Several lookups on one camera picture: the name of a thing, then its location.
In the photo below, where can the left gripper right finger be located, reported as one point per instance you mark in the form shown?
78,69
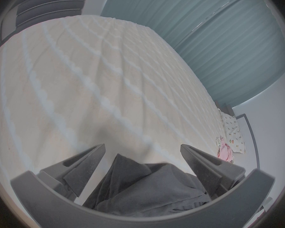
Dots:
209,170

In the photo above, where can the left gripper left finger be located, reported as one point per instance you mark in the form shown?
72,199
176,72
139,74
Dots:
71,170

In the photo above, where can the black trousers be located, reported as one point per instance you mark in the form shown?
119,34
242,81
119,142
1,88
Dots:
144,189

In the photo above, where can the bed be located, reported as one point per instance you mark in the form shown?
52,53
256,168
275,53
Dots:
85,79

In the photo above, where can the pink garment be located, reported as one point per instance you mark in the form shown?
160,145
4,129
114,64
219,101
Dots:
225,152

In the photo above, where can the white printed pillow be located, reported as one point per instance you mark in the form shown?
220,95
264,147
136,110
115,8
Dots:
234,132

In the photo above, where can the grey bedside table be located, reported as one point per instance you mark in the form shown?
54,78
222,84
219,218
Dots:
224,107

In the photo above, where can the blue-green curtain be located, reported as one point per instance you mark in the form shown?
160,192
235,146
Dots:
228,44

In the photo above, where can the dark grey chest of drawers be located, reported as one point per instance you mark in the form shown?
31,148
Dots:
52,7

